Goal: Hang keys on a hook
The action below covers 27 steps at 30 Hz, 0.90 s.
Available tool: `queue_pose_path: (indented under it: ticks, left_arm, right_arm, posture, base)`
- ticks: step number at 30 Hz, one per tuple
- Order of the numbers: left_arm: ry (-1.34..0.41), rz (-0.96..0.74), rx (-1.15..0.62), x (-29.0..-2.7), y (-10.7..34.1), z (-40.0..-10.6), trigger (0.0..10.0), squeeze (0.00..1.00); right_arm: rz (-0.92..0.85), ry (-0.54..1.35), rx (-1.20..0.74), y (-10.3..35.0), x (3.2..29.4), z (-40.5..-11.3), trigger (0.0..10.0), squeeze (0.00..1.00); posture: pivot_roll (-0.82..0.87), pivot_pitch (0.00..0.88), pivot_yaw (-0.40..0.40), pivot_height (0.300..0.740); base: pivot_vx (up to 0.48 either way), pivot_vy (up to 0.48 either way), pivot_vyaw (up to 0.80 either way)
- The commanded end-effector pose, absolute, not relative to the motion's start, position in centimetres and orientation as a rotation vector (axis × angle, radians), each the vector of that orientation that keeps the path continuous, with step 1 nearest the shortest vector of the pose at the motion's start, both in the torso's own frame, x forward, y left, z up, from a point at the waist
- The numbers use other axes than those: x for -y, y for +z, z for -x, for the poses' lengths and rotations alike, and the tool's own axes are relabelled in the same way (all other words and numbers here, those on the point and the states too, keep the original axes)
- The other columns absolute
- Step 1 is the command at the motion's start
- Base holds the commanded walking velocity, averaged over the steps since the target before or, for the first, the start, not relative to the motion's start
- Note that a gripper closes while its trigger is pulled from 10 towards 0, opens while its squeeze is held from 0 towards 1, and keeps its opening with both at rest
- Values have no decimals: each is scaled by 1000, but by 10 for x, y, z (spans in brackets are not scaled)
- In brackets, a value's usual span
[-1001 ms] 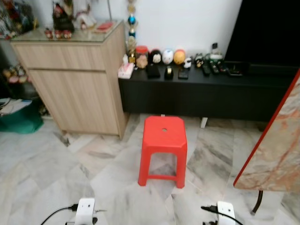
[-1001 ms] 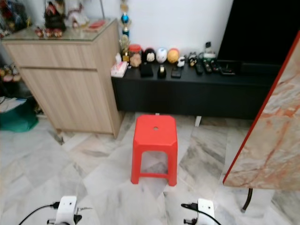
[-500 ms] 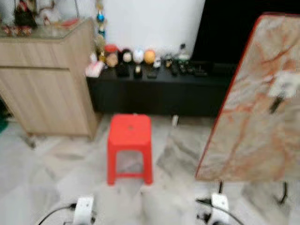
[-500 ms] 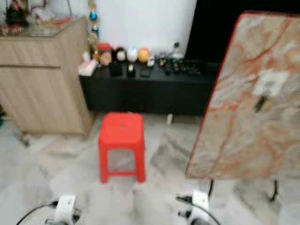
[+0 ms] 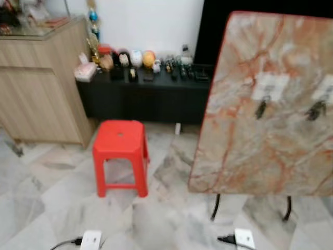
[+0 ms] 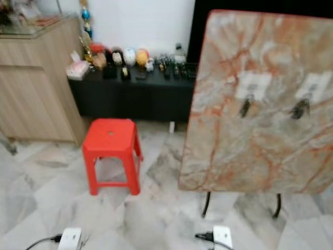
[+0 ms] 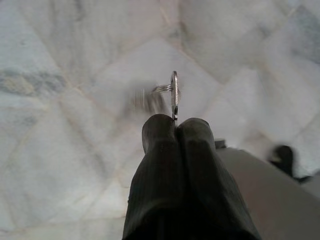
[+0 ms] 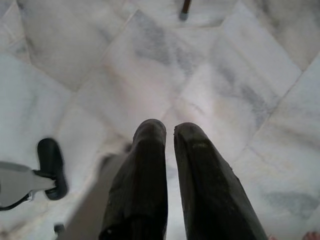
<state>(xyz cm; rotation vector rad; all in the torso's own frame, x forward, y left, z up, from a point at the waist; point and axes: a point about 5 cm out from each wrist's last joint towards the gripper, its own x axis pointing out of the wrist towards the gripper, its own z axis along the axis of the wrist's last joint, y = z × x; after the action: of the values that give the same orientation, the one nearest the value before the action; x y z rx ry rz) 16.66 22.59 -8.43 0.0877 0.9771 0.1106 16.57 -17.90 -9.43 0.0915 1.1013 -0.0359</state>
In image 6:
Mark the light wooden cabinet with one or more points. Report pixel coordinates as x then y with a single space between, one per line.
31 94

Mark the pink white tissue pack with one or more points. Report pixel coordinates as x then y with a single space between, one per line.
77 69

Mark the red plastic stool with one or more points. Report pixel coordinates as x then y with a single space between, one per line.
112 141

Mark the gold trophy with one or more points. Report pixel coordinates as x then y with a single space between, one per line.
86 48

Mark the red lidded snack jar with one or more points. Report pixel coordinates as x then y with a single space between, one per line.
98 57

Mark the black fabric pouch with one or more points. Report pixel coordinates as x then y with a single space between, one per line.
110 72

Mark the black mouse plush toy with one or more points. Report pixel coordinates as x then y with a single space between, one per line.
116 57

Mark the black tape dispenser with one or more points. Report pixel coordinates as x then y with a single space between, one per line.
126 73

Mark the black TV console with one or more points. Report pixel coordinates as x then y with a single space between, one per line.
135 98

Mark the white duck plush toy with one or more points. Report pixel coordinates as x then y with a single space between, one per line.
129 57

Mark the black phone case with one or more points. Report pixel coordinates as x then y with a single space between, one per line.
141 74

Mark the small panda figurine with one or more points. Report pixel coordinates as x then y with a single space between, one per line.
150 64

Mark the black remote control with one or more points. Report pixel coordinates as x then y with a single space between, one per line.
167 71
176 71
184 71

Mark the green white box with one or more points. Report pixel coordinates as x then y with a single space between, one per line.
180 54

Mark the dark key bunch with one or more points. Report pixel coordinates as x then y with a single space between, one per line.
300 109
246 107

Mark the marble pattern folding table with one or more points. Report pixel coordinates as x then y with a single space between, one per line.
255 151

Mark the white adhesive wall hook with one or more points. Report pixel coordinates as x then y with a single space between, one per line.
254 84
314 86

